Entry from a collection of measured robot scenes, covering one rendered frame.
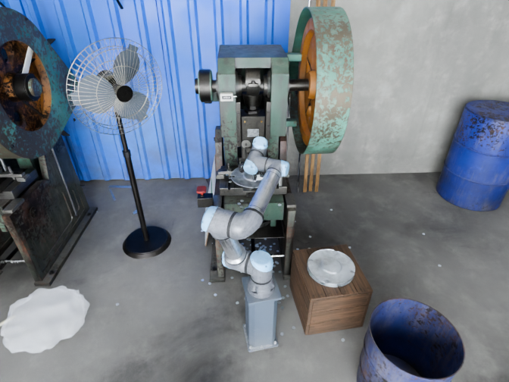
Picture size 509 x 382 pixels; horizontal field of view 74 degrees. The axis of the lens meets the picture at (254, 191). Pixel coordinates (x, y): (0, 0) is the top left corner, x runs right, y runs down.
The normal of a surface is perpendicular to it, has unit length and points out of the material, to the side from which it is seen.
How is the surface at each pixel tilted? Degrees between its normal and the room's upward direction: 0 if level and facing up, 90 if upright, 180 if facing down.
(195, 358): 0
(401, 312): 88
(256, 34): 90
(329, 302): 90
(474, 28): 90
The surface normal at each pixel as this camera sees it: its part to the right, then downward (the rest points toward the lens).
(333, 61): 0.04, 0.04
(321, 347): 0.00, -0.83
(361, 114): 0.05, 0.55
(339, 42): 0.04, -0.17
